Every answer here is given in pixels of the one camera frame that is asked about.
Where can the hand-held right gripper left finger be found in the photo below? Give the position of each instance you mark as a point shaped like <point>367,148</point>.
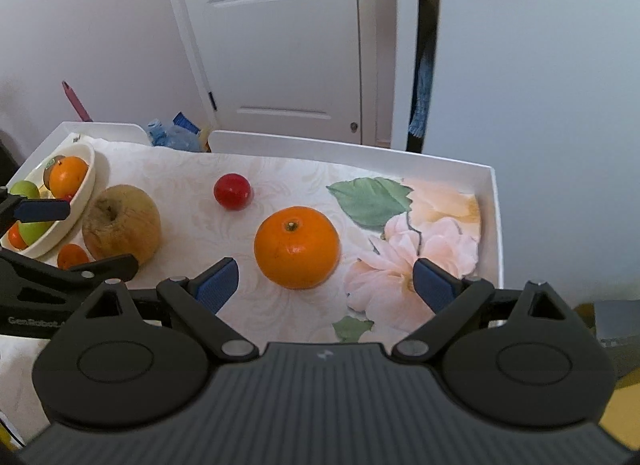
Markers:
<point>217,285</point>

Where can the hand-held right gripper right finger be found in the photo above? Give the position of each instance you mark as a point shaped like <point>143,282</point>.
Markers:
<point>432,290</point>

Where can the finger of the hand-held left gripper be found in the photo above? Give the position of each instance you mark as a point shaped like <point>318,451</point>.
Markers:
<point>42,210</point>
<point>100,267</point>

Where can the large green apple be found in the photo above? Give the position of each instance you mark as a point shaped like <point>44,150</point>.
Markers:
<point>34,231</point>

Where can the small green apple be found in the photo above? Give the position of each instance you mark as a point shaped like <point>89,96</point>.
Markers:
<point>25,190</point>

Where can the small tangerine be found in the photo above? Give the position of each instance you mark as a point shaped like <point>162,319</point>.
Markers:
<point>16,239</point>
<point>72,255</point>

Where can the brown kiwi with green sticker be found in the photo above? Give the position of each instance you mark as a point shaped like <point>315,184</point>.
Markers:
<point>48,172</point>

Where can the cream plate with duck print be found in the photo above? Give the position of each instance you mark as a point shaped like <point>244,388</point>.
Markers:
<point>80,195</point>

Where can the large orange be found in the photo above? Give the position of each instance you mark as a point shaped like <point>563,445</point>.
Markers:
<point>297,247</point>
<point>69,176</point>

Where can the large red yellow apple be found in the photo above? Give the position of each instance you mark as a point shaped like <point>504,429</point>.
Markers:
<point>122,225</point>

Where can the floral tablecloth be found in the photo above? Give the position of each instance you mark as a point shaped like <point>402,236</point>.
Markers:
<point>300,170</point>

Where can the clear plastic bottle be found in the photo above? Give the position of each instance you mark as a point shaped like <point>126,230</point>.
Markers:
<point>175,139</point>

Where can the white rimmed table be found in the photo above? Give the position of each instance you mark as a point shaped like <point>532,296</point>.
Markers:
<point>350,152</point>

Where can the blue packet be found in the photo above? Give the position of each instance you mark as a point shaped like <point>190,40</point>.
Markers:
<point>184,121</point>

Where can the black door hinge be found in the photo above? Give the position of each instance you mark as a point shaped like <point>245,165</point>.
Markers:
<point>211,100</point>

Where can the blue fringed cloth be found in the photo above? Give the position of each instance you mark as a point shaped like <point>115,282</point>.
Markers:
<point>421,95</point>

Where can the white sliding door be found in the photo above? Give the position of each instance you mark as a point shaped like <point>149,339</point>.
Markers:
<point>550,95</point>

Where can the white panelled door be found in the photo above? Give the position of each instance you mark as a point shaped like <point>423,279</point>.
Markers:
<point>280,45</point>

